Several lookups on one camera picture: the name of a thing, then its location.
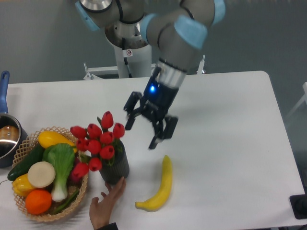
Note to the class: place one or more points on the orange fruit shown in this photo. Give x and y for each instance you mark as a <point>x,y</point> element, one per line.
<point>38,201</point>

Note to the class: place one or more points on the blue handled saucepan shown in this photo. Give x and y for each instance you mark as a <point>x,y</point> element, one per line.
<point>11,132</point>

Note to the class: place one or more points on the yellow bell pepper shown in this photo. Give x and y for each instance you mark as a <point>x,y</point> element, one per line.
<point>22,186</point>

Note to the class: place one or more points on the red tulip bouquet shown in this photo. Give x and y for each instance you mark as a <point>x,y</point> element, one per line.
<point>101,141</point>

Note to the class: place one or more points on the black device at edge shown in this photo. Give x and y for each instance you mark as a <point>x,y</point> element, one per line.
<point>299,206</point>

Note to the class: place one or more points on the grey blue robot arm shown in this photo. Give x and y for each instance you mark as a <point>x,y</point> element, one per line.
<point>190,21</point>

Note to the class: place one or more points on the yellow banana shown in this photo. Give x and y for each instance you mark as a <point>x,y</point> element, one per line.
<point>162,195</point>

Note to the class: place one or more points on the dark sleeved forearm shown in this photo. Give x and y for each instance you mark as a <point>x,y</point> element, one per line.
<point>111,226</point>

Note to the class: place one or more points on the person's hand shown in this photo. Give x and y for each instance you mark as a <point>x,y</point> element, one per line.
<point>100,211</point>

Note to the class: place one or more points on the dark grey ribbed vase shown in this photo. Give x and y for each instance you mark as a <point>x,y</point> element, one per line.
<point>111,173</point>

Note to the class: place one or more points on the dark green cucumber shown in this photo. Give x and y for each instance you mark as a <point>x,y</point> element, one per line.
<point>34,156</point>

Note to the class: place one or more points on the green bok choy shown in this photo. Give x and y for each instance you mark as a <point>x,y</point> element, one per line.
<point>61,156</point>

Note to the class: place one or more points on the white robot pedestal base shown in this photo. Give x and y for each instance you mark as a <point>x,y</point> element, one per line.
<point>133,56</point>

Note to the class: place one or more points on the green bean pod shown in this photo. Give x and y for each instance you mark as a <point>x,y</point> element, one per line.
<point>64,205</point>

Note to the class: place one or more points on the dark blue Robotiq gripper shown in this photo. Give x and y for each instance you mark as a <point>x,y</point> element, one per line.
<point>153,105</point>

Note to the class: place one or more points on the beige round slice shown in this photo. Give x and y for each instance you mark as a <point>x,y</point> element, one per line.
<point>41,174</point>

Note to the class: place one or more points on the white frame at right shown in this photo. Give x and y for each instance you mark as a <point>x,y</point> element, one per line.
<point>299,111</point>

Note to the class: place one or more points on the yellow squash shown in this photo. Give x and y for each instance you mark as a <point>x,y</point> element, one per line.
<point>49,138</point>

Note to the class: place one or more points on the woven wicker basket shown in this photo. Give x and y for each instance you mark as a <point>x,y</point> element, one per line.
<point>73,188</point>

